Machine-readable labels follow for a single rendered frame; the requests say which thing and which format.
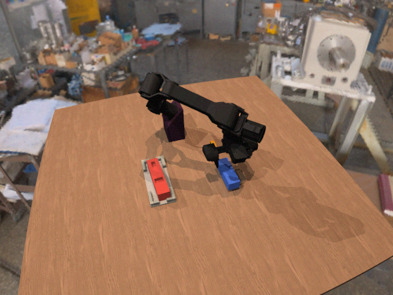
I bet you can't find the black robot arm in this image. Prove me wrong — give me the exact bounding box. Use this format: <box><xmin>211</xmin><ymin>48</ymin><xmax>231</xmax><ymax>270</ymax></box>
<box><xmin>138</xmin><ymin>72</ymin><xmax>266</xmax><ymax>164</ymax></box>

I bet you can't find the red rectangular block with two sockets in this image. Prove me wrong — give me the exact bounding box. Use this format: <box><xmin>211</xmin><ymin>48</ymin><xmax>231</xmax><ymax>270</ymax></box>
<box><xmin>146</xmin><ymin>158</ymin><xmax>171</xmax><ymax>201</ymax></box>

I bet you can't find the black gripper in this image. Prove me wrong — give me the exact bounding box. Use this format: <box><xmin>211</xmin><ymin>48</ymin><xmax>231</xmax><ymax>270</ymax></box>
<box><xmin>203</xmin><ymin>130</ymin><xmax>258</xmax><ymax>168</ymax></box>

